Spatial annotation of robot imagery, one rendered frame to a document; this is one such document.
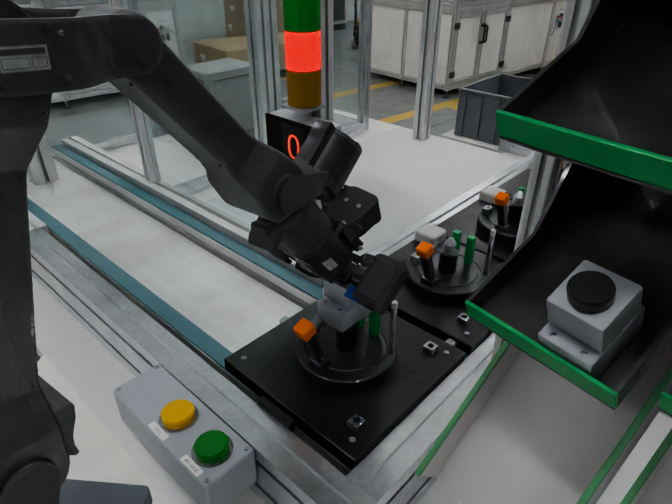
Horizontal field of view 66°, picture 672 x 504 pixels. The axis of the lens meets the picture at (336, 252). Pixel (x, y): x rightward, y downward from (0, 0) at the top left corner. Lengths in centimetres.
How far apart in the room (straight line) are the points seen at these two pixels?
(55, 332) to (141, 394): 36
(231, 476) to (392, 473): 18
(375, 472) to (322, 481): 6
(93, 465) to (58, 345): 29
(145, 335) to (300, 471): 34
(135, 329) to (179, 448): 25
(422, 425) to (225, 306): 42
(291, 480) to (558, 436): 28
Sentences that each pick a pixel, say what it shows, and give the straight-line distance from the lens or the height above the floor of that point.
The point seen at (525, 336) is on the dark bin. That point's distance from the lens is 42.
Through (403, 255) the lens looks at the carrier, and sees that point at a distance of 95.
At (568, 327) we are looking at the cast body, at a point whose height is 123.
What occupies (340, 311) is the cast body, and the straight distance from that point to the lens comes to 65.
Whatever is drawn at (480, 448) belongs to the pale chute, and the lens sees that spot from 58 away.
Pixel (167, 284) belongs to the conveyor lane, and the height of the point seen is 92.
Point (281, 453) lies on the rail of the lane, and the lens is 64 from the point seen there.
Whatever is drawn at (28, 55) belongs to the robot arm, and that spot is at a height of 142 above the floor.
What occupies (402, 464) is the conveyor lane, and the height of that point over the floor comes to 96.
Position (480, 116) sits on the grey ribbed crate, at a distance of 263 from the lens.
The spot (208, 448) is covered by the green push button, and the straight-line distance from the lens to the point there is 65.
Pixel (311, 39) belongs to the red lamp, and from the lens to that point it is 74.
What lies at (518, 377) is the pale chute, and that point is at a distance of 57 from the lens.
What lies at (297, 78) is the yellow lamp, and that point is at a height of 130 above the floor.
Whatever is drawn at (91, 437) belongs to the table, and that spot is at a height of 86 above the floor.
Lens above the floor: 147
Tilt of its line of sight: 32 degrees down
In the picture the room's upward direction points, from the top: straight up
